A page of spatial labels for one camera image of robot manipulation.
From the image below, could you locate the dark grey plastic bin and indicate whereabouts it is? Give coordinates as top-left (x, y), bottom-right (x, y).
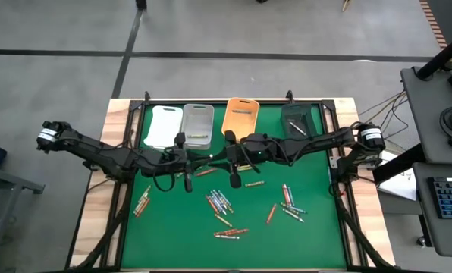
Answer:
top-left (281, 102), bottom-right (320, 138)

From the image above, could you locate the white plastic bin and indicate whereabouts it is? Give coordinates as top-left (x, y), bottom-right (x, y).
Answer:
top-left (143, 105), bottom-right (184, 149)

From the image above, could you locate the light grey plastic bin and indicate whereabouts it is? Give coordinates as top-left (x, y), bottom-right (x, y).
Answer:
top-left (180, 103), bottom-right (215, 151)

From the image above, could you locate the black aluminium table frame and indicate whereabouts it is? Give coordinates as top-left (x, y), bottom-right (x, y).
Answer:
top-left (64, 90), bottom-right (397, 273)

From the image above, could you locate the black cart leg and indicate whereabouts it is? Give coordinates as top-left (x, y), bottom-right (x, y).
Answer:
top-left (372, 143), bottom-right (416, 185)

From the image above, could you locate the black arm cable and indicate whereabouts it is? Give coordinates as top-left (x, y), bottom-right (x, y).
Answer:
top-left (240, 143), bottom-right (262, 175)
top-left (152, 172), bottom-right (177, 193)

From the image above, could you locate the grey metal stand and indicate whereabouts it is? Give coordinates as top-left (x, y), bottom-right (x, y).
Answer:
top-left (0, 163), bottom-right (46, 273)

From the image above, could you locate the black backlit keyboard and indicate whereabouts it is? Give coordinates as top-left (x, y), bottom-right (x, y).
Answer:
top-left (427, 176), bottom-right (452, 220)

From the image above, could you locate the black pole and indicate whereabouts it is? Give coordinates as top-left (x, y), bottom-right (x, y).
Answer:
top-left (416, 28), bottom-right (452, 81)

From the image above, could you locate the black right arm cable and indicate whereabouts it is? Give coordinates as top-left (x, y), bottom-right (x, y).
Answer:
top-left (240, 143), bottom-right (262, 175)

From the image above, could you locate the grey cart desk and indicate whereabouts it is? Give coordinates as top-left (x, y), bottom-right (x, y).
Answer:
top-left (400, 66), bottom-right (452, 165)
top-left (413, 162), bottom-right (452, 259)

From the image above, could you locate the white paper sheet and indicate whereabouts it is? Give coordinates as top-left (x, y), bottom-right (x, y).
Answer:
top-left (377, 150), bottom-right (417, 202)

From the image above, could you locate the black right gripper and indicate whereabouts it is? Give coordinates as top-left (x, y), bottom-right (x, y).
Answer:
top-left (209, 130), bottom-right (276, 190)

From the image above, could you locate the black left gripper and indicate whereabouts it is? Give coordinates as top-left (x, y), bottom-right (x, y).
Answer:
top-left (149, 131), bottom-right (214, 193)

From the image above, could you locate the black cable bundle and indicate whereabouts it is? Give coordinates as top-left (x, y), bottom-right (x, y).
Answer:
top-left (358, 89), bottom-right (411, 140)

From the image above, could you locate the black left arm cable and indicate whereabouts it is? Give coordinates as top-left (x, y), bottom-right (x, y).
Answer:
top-left (152, 172), bottom-right (177, 193)

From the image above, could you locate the orange plastic bin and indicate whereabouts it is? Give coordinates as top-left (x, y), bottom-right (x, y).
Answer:
top-left (221, 97), bottom-right (261, 143)

